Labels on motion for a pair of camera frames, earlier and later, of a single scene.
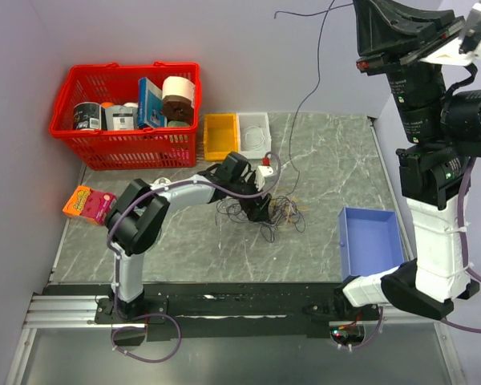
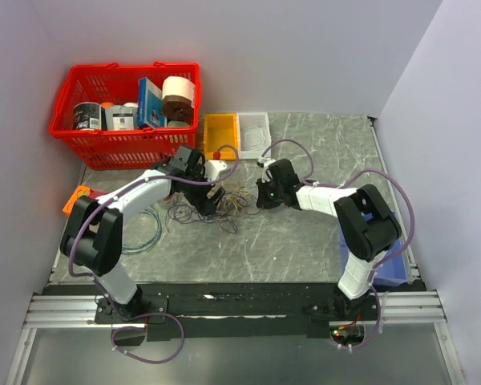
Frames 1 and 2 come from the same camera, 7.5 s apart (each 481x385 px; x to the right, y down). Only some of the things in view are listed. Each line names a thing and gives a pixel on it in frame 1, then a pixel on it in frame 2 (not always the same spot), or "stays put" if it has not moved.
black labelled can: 87,115 stays put
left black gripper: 256,208 → 205,205
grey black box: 122,118 stays put
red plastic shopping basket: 124,148 stays put
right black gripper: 388,36 → 263,202
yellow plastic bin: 221,135 stays put
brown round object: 177,108 stays put
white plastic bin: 253,135 stays put
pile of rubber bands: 284,210 → 235,200
